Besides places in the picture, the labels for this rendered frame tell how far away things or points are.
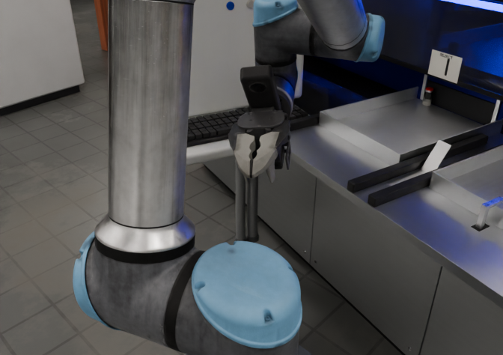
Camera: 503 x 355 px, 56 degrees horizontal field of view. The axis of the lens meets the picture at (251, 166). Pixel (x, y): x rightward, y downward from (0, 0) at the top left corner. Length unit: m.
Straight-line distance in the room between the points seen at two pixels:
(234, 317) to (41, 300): 1.64
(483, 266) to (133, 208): 0.53
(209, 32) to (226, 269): 0.93
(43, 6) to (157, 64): 3.37
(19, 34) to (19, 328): 2.30
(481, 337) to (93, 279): 1.09
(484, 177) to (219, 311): 0.70
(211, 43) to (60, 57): 2.67
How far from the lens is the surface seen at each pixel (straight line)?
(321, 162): 1.00
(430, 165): 1.02
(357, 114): 1.25
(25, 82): 3.85
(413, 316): 1.58
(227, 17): 1.36
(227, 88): 1.42
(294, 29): 0.81
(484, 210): 0.87
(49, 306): 2.05
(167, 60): 0.48
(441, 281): 1.43
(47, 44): 3.88
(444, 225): 0.87
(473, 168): 1.06
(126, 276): 0.54
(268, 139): 0.67
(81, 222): 2.45
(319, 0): 0.58
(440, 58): 1.23
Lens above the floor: 1.36
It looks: 30 degrees down
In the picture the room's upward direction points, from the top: straight up
